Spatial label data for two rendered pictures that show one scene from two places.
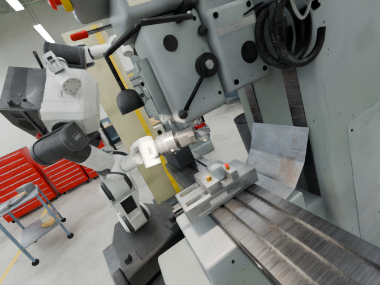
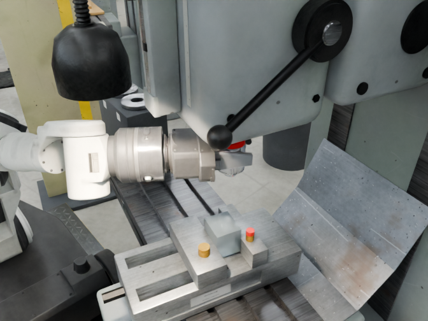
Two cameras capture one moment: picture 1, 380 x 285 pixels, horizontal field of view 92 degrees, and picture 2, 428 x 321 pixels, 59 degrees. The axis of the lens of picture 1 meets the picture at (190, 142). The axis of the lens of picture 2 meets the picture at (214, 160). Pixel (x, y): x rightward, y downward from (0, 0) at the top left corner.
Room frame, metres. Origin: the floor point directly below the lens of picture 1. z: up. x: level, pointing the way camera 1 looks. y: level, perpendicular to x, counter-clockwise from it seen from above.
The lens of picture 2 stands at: (0.19, 0.06, 1.57)
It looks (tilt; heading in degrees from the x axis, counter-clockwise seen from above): 33 degrees down; 350
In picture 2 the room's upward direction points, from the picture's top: straight up
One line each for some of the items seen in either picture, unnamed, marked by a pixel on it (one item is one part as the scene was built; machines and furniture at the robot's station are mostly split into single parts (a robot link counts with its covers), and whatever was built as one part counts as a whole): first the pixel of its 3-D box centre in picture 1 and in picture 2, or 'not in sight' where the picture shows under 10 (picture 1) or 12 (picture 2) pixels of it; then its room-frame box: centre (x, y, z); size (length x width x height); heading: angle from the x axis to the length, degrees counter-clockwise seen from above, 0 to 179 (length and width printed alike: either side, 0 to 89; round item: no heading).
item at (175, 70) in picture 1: (180, 72); (238, 1); (0.70, -0.07, 1.47); 0.21 x 0.19 x 0.32; 17
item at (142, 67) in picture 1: (154, 91); (156, 32); (0.67, 0.04, 1.45); 0.04 x 0.04 x 0.21; 17
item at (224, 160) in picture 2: (202, 132); (232, 161); (0.67, -0.06, 1.24); 0.06 x 0.02 x 0.03; 85
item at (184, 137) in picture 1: (180, 139); (174, 154); (0.71, 0.03, 1.24); 0.13 x 0.12 x 0.10; 175
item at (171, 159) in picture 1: (175, 150); (133, 124); (1.24, 0.12, 1.03); 0.22 x 0.12 x 0.20; 25
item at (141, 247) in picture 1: (141, 225); (3, 256); (1.20, 0.60, 0.59); 0.64 x 0.52 x 0.33; 31
